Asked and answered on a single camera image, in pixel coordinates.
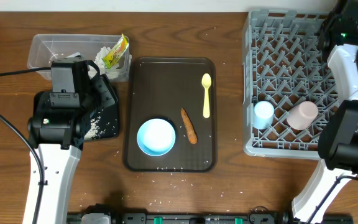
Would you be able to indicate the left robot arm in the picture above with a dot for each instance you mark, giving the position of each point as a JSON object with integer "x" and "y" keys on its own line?
{"x": 52, "y": 167}

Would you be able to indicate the clear plastic waste bin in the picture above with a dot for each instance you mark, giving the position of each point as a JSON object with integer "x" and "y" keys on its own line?
{"x": 46, "y": 48}

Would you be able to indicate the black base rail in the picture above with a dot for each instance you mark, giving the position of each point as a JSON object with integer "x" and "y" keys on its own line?
{"x": 100, "y": 213}

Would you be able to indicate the grey dishwasher rack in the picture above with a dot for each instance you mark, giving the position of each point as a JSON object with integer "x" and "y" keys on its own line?
{"x": 282, "y": 65}

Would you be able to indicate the pink plastic cup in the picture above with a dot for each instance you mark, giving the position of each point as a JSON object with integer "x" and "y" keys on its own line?
{"x": 301, "y": 116}

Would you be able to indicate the brown serving tray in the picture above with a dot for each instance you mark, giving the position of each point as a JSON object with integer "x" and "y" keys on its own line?
{"x": 158, "y": 88}

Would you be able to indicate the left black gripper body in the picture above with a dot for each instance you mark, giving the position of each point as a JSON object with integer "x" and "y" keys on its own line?
{"x": 105, "y": 92}

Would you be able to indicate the light blue bowl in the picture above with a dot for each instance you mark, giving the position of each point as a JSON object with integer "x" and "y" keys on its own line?
{"x": 156, "y": 137}

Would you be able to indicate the light blue cup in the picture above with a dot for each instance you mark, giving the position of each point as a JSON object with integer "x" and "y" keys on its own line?
{"x": 263, "y": 115}

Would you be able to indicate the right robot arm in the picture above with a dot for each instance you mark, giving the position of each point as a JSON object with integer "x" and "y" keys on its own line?
{"x": 338, "y": 142}

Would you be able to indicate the yellow plastic spoon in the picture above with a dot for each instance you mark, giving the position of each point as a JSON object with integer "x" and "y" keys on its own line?
{"x": 206, "y": 82}

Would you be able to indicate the yellow green snack wrapper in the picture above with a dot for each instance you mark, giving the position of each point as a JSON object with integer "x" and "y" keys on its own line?
{"x": 116, "y": 52}

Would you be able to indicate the orange carrot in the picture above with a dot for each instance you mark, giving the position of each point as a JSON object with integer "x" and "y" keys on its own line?
{"x": 192, "y": 137}

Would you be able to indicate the black rectangular tray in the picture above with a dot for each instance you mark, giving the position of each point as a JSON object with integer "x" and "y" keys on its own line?
{"x": 64, "y": 119}

